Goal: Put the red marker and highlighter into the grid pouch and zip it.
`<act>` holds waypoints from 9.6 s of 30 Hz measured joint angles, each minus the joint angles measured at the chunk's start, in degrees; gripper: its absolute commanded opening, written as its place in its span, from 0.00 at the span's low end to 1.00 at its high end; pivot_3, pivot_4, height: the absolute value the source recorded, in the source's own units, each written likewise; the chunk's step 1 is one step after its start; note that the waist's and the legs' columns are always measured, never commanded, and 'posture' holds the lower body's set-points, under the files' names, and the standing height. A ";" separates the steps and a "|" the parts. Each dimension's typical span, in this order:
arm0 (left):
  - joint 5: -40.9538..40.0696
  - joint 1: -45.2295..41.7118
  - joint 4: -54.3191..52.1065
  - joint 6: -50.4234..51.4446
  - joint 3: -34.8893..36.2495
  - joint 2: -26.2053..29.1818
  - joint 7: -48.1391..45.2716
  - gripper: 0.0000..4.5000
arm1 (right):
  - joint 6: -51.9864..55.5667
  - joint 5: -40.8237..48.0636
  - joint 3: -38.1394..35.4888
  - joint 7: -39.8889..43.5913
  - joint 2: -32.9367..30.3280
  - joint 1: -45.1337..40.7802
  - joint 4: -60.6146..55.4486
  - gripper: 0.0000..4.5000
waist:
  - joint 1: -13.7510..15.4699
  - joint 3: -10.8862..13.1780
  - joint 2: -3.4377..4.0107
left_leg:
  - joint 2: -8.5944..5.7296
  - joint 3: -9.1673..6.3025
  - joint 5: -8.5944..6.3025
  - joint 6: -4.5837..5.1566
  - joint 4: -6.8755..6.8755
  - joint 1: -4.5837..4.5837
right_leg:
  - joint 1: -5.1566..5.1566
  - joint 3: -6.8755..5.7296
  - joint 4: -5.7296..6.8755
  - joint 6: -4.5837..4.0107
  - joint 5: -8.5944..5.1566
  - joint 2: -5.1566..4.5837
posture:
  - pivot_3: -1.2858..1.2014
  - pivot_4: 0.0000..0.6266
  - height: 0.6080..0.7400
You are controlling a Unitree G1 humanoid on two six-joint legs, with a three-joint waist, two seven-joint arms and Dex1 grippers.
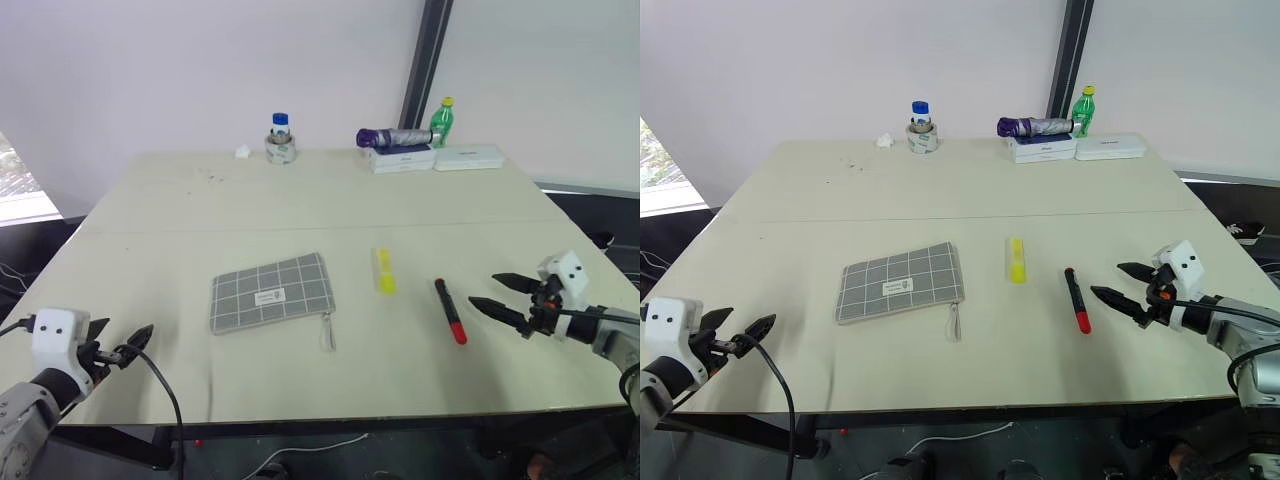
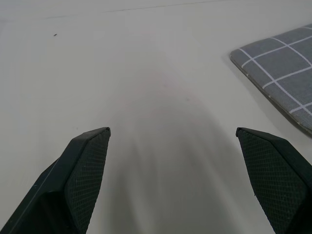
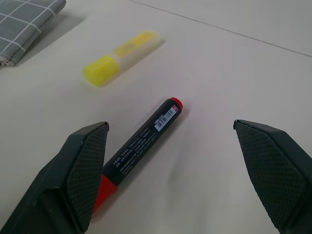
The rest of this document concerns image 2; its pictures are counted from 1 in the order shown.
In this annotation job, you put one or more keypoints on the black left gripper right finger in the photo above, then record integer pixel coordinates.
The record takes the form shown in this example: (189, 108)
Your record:
(275, 180)

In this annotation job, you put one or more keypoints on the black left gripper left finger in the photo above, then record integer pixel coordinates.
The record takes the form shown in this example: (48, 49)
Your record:
(73, 180)

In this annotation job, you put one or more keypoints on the grey checked folded cloth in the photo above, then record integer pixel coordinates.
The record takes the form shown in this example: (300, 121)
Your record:
(282, 73)

